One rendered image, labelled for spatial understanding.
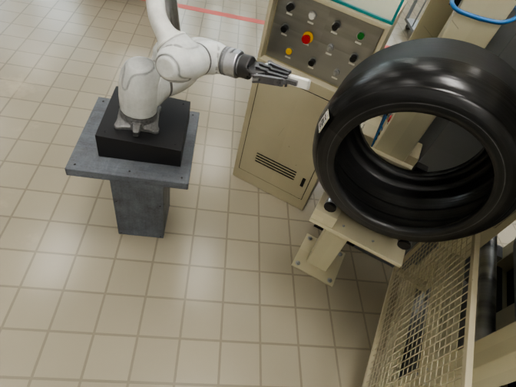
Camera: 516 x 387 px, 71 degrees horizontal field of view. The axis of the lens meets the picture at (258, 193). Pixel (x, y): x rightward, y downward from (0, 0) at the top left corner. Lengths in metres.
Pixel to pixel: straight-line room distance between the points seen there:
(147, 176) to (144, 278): 0.67
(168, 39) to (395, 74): 0.62
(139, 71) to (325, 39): 0.87
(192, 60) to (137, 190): 0.92
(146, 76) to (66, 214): 1.12
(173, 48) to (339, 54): 0.97
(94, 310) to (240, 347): 0.74
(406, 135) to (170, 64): 0.90
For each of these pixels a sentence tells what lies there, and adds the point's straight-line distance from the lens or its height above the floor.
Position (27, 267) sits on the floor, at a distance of 2.20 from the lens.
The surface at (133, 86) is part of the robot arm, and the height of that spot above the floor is 0.97.
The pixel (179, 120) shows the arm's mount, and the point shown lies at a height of 0.75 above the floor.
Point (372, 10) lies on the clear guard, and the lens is 1.75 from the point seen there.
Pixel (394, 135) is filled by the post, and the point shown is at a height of 1.04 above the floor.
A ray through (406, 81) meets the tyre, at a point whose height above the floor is 1.43.
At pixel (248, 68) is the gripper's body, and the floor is 1.23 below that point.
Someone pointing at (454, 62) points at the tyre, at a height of 1.49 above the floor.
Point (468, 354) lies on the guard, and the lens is 1.13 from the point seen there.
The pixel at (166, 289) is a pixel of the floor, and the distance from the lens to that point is 2.02.
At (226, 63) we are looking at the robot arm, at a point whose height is 1.23.
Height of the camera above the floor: 1.84
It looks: 48 degrees down
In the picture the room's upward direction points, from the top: 17 degrees clockwise
